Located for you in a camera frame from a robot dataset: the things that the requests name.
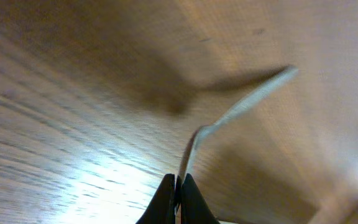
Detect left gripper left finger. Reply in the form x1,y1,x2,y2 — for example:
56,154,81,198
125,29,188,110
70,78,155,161
136,174,175,224

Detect small steel teaspoon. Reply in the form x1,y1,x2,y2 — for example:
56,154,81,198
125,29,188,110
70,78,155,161
177,65,300,184

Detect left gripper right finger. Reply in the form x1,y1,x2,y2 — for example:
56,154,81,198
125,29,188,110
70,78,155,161
181,174,219,224

